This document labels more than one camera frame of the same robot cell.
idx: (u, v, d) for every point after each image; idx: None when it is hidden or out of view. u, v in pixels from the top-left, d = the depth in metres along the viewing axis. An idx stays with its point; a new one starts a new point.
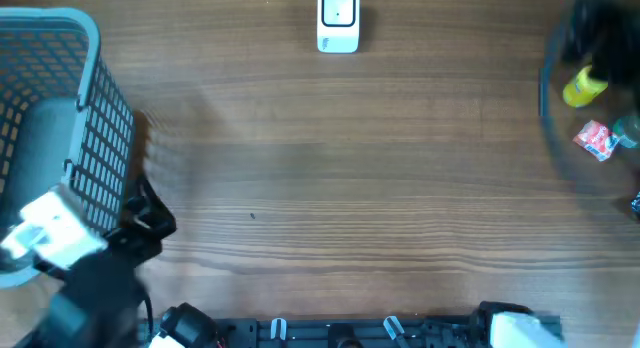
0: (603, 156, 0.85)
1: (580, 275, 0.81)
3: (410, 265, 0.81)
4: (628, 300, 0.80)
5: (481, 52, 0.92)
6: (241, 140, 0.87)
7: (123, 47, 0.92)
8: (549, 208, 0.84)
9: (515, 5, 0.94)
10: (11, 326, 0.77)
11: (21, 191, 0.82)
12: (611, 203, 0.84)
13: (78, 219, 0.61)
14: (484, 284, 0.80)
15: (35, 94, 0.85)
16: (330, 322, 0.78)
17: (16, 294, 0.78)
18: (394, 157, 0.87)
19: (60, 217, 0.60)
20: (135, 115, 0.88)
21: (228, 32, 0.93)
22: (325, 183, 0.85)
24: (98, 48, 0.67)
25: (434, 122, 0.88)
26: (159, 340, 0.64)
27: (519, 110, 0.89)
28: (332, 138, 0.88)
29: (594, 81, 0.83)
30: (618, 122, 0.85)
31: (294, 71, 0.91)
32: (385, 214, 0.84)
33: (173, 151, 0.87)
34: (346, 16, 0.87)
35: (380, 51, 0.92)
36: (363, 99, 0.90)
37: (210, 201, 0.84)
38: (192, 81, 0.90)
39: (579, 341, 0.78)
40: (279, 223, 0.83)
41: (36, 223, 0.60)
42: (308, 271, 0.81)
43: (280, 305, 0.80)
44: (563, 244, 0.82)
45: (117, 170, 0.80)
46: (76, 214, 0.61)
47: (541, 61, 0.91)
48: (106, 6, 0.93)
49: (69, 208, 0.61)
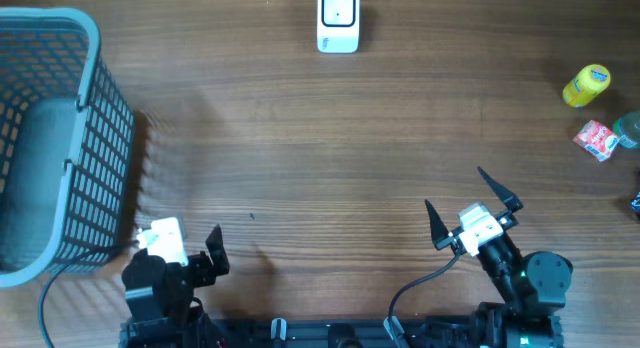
0: (603, 156, 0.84)
1: (580, 276, 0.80)
3: (409, 264, 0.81)
4: (629, 301, 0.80)
5: (482, 53, 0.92)
6: (240, 140, 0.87)
7: (123, 47, 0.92)
8: (549, 208, 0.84)
9: (515, 6, 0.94)
10: (12, 326, 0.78)
11: (19, 192, 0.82)
12: (611, 203, 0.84)
13: (558, 280, 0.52)
14: (484, 284, 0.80)
15: (36, 94, 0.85)
16: (330, 323, 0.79)
17: (16, 293, 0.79)
18: (393, 157, 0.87)
19: (556, 284, 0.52)
20: (135, 115, 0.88)
21: (228, 32, 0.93)
22: (325, 184, 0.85)
24: (98, 49, 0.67)
25: (435, 123, 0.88)
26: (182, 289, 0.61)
27: (519, 111, 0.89)
28: (332, 138, 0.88)
29: (592, 81, 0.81)
30: (618, 122, 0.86)
31: (294, 71, 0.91)
32: (385, 213, 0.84)
33: (173, 151, 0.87)
34: (346, 16, 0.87)
35: (380, 51, 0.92)
36: (363, 99, 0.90)
37: (210, 201, 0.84)
38: (193, 81, 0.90)
39: (579, 341, 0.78)
40: (279, 223, 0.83)
41: (560, 276, 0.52)
42: (307, 271, 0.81)
43: (280, 305, 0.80)
44: (561, 244, 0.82)
45: (113, 187, 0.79)
46: (553, 268, 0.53)
47: (541, 61, 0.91)
48: (105, 6, 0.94)
49: (554, 275, 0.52)
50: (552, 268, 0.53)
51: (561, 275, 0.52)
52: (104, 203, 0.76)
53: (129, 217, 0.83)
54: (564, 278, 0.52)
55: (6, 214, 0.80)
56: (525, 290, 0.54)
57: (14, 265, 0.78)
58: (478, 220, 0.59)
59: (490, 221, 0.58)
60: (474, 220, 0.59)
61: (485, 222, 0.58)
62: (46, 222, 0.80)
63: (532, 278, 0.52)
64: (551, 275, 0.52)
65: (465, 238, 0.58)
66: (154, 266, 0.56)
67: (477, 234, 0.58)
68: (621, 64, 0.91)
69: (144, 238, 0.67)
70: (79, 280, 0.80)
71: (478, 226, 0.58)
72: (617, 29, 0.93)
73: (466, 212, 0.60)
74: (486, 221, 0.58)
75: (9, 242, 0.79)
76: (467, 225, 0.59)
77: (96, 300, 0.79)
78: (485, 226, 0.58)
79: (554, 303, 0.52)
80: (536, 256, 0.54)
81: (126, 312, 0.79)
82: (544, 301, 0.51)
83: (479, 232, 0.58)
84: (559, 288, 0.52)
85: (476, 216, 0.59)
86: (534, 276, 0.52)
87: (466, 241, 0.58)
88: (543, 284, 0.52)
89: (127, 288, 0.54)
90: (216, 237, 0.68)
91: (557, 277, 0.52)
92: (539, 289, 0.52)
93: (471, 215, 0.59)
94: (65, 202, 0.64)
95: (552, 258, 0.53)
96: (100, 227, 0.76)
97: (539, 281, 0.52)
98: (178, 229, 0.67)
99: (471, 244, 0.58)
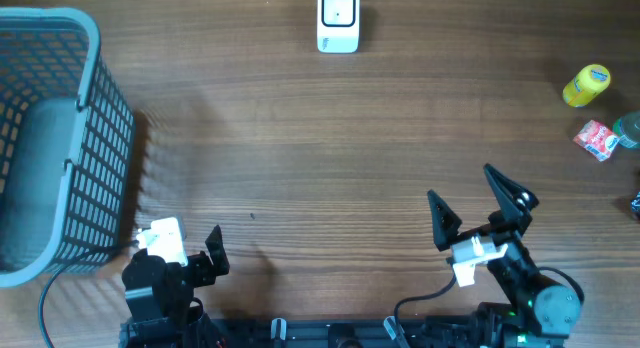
0: (603, 156, 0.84)
1: (580, 276, 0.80)
3: (409, 264, 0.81)
4: (629, 301, 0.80)
5: (482, 53, 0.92)
6: (240, 140, 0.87)
7: (123, 47, 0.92)
8: (549, 208, 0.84)
9: (515, 6, 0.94)
10: (13, 326, 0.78)
11: (19, 191, 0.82)
12: (611, 203, 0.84)
13: (566, 317, 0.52)
14: (484, 284, 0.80)
15: (36, 94, 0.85)
16: (330, 322, 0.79)
17: (16, 293, 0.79)
18: (393, 157, 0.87)
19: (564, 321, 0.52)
20: (135, 115, 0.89)
21: (228, 32, 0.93)
22: (324, 184, 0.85)
24: (98, 49, 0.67)
25: (435, 123, 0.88)
26: (183, 288, 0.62)
27: (519, 111, 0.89)
28: (332, 138, 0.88)
29: (592, 81, 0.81)
30: (618, 122, 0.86)
31: (294, 71, 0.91)
32: (385, 213, 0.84)
33: (173, 151, 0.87)
34: (346, 16, 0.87)
35: (380, 51, 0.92)
36: (363, 100, 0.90)
37: (210, 201, 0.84)
38: (193, 81, 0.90)
39: (579, 341, 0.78)
40: (279, 224, 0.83)
41: (570, 314, 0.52)
42: (307, 271, 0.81)
43: (280, 305, 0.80)
44: (562, 243, 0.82)
45: (113, 187, 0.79)
46: (565, 305, 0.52)
47: (541, 61, 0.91)
48: (105, 6, 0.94)
49: (564, 312, 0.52)
50: (562, 303, 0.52)
51: (571, 314, 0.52)
52: (104, 203, 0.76)
53: (129, 217, 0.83)
54: (573, 316, 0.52)
55: (7, 214, 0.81)
56: (528, 313, 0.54)
57: (14, 265, 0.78)
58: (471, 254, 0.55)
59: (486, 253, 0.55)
60: (467, 254, 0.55)
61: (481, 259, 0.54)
62: (46, 222, 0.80)
63: (539, 313, 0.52)
64: (561, 313, 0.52)
65: (460, 271, 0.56)
66: (156, 266, 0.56)
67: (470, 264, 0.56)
68: (621, 64, 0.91)
69: (143, 238, 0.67)
70: (79, 280, 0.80)
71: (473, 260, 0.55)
72: (617, 29, 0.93)
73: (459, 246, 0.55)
74: (482, 258, 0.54)
75: (9, 242, 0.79)
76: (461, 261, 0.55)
77: (96, 300, 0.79)
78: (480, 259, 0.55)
79: (555, 333, 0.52)
80: (547, 288, 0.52)
81: (126, 312, 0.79)
82: (546, 332, 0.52)
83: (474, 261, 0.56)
84: (565, 324, 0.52)
85: (469, 254, 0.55)
86: (541, 311, 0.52)
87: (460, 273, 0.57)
88: (550, 319, 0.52)
89: (129, 288, 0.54)
90: (216, 237, 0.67)
91: (565, 315, 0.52)
92: (544, 323, 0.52)
93: (464, 250, 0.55)
94: (65, 202, 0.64)
95: (563, 293, 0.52)
96: (101, 227, 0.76)
97: (546, 316, 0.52)
98: (177, 229, 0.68)
99: (465, 278, 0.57)
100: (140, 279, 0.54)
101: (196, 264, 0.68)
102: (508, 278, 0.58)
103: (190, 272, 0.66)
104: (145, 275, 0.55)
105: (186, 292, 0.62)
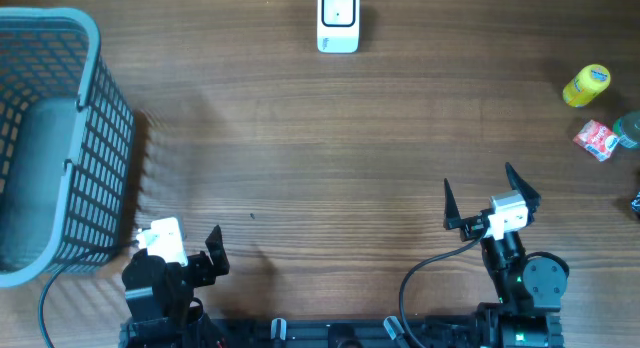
0: (603, 156, 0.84)
1: (579, 276, 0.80)
3: (409, 264, 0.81)
4: (629, 300, 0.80)
5: (482, 53, 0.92)
6: (240, 140, 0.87)
7: (123, 46, 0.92)
8: (548, 208, 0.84)
9: (515, 5, 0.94)
10: (12, 326, 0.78)
11: (19, 192, 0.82)
12: (611, 203, 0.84)
13: (553, 285, 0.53)
14: (484, 284, 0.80)
15: (36, 94, 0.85)
16: (330, 322, 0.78)
17: (16, 293, 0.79)
18: (393, 157, 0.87)
19: (551, 290, 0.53)
20: (135, 115, 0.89)
21: (228, 32, 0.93)
22: (324, 184, 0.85)
24: (98, 49, 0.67)
25: (435, 122, 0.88)
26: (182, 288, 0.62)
27: (519, 111, 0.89)
28: (332, 138, 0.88)
29: (593, 81, 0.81)
30: (618, 122, 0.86)
31: (294, 71, 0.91)
32: (385, 213, 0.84)
33: (173, 151, 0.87)
34: (346, 16, 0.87)
35: (380, 51, 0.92)
36: (363, 100, 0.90)
37: (210, 201, 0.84)
38: (193, 81, 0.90)
39: (579, 341, 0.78)
40: (279, 223, 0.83)
41: (557, 282, 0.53)
42: (307, 271, 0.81)
43: (280, 304, 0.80)
44: (562, 243, 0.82)
45: (113, 187, 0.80)
46: (549, 273, 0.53)
47: (541, 61, 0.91)
48: (106, 6, 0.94)
49: (550, 282, 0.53)
50: (547, 274, 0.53)
51: (557, 281, 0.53)
52: (104, 203, 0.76)
53: (129, 217, 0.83)
54: (561, 283, 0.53)
55: (7, 213, 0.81)
56: (519, 292, 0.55)
57: (14, 265, 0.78)
58: (512, 207, 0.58)
59: (522, 210, 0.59)
60: (508, 205, 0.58)
61: (518, 211, 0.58)
62: (45, 221, 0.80)
63: (528, 286, 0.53)
64: (547, 281, 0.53)
65: (495, 222, 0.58)
66: (155, 266, 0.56)
67: (505, 220, 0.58)
68: (621, 63, 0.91)
69: (143, 237, 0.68)
70: (79, 280, 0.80)
71: (510, 213, 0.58)
72: (617, 29, 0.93)
73: (501, 197, 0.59)
74: (518, 207, 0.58)
75: (9, 242, 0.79)
76: (500, 209, 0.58)
77: (95, 300, 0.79)
78: (515, 215, 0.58)
79: (550, 308, 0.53)
80: (532, 262, 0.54)
81: (126, 312, 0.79)
82: (539, 307, 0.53)
83: (509, 218, 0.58)
84: (554, 293, 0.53)
85: (512, 203, 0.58)
86: (530, 282, 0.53)
87: (495, 226, 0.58)
88: (539, 290, 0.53)
89: (128, 288, 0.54)
90: (216, 237, 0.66)
91: (552, 283, 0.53)
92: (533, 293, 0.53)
93: (506, 200, 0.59)
94: (65, 202, 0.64)
95: (547, 264, 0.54)
96: (100, 227, 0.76)
97: (535, 287, 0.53)
98: (178, 229, 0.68)
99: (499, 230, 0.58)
100: (139, 279, 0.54)
101: (196, 264, 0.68)
102: (499, 268, 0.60)
103: (189, 273, 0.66)
104: (144, 275, 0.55)
105: (186, 292, 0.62)
